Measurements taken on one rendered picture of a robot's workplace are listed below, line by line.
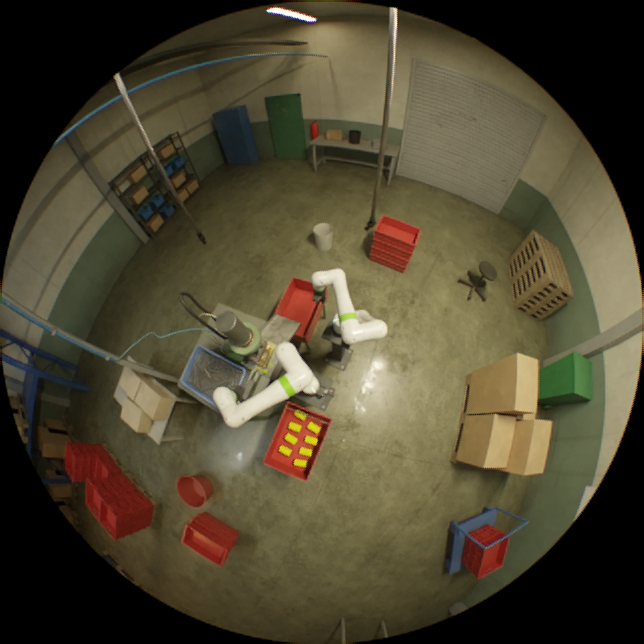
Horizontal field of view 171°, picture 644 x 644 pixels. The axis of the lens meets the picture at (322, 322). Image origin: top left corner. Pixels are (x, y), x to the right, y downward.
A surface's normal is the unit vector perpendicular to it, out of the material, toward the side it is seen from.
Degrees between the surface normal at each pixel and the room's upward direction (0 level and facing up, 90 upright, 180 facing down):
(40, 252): 90
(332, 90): 90
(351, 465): 0
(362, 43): 90
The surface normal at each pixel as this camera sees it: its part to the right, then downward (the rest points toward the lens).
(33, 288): 0.93, 0.32
